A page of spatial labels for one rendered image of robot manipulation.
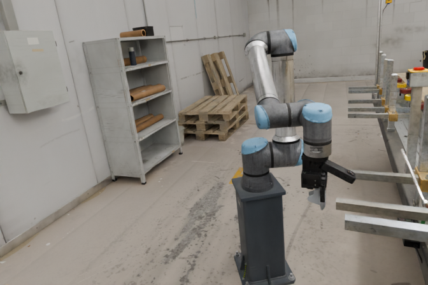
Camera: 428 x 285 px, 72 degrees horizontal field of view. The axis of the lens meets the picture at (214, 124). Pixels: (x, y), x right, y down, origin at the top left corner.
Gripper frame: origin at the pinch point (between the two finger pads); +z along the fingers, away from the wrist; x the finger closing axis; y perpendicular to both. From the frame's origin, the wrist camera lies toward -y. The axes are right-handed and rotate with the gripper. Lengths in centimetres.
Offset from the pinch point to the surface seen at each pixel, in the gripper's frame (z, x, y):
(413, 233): -12.3, 26.5, -21.7
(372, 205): -3.3, 0.6, -15.2
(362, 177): -1.4, -23.5, -12.8
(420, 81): -35, -51, -35
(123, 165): 61, -131, 216
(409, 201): 12.6, -33.0, -31.4
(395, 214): -1.5, 1.5, -21.5
